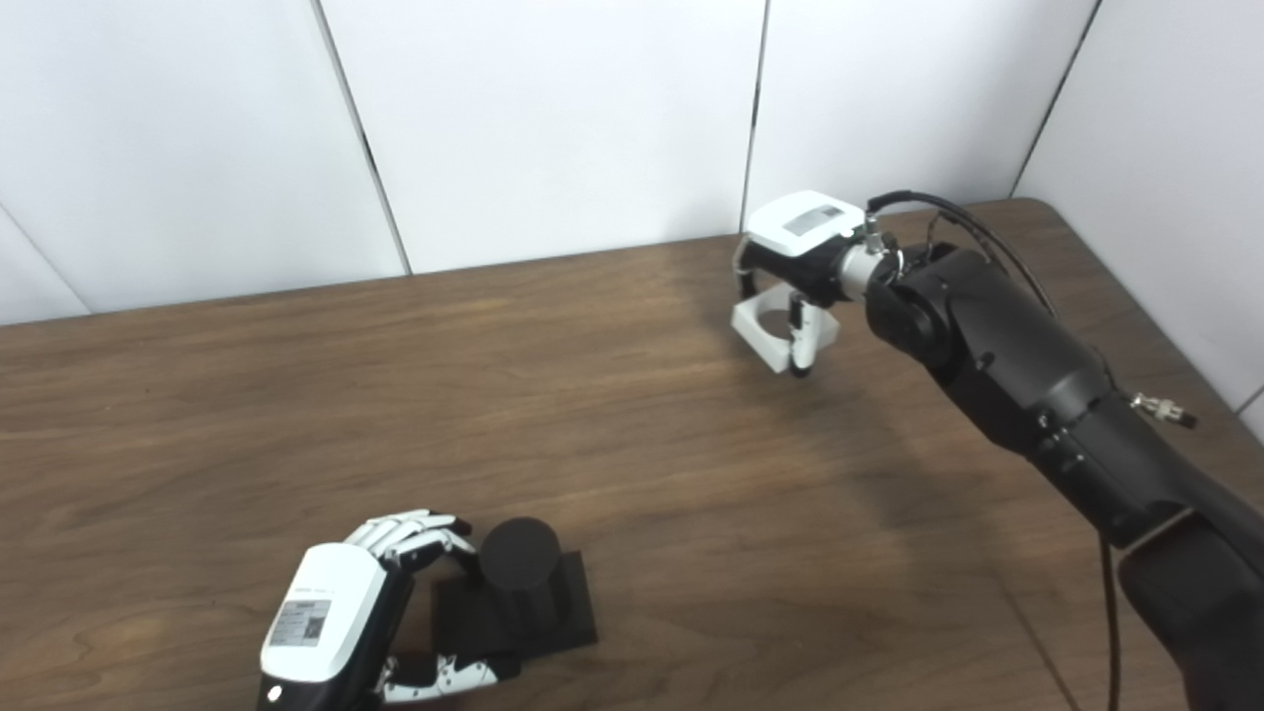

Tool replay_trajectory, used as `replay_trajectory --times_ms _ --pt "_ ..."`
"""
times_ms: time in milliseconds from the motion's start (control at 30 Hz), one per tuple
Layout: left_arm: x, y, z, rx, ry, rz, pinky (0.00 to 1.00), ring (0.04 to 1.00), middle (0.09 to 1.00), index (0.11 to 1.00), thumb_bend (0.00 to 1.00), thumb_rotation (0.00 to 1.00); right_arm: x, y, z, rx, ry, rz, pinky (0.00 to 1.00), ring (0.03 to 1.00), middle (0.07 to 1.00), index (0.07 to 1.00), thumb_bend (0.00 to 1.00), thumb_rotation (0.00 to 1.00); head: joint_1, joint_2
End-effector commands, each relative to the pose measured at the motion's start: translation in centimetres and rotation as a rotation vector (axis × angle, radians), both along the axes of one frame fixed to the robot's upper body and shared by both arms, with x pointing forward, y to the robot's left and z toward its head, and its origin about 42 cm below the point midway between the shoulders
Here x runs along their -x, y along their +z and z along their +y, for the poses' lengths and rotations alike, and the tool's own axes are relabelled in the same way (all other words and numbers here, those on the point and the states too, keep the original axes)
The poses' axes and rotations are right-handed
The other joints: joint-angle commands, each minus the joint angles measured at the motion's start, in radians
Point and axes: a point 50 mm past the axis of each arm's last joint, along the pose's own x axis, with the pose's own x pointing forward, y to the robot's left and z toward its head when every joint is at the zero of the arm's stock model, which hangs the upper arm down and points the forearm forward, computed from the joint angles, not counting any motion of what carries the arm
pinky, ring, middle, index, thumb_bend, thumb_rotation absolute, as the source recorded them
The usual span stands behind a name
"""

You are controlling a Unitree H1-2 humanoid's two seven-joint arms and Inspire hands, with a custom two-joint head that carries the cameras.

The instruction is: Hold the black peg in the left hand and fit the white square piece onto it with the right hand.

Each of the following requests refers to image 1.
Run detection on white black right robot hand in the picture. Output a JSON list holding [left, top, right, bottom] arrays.
[[732, 191, 870, 379]]

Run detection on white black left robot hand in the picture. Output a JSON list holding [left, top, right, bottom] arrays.
[[257, 510, 521, 711]]

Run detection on white square piece with hole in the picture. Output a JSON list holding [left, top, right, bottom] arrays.
[[732, 284, 840, 374]]

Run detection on black cylinder peg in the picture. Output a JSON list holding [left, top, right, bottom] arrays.
[[432, 517, 600, 663]]

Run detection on silver connector on right arm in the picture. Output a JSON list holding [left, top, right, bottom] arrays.
[[1131, 392, 1199, 431]]

